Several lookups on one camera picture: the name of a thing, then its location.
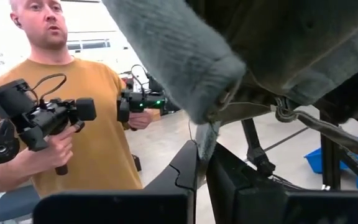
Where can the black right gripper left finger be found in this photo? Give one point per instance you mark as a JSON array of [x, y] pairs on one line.
[[120, 208]]

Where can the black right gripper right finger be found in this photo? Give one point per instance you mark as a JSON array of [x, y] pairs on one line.
[[247, 202]]

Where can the person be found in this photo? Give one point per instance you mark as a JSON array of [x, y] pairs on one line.
[[98, 124]]

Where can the black metal stand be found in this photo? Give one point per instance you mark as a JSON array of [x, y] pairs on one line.
[[331, 155]]

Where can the black handheld leader controller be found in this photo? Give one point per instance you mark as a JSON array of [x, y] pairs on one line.
[[135, 102], [42, 118]]

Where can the blue-grey chair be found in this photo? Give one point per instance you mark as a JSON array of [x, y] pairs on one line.
[[11, 205]]

